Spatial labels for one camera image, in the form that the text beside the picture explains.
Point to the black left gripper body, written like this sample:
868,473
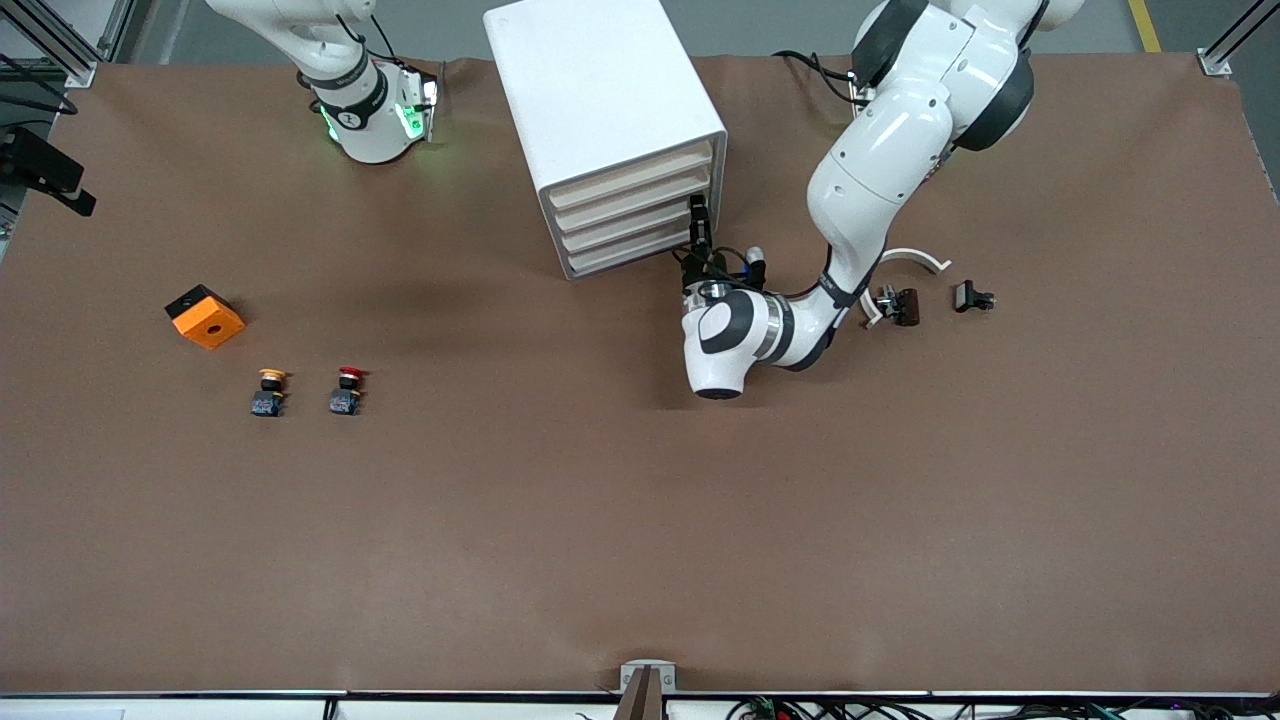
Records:
697,268

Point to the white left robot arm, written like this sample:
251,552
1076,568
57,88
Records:
870,170

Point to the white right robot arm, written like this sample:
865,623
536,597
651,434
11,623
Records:
365,120

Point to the orange black button box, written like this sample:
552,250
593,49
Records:
208,322

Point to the yellow push button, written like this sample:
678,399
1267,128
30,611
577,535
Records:
268,402

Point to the red push button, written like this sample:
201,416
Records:
345,402

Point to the dark brown small component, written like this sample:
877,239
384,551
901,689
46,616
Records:
905,307

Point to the brown table mat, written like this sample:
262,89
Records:
640,500

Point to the small black component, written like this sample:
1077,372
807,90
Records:
968,297

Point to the aluminium frame profile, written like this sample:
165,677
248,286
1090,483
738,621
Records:
1235,40
60,45

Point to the grey metal bracket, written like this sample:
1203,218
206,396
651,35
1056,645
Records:
648,672

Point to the brown upright post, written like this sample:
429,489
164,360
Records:
640,702

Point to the white table edge rail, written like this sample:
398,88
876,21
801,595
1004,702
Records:
200,705

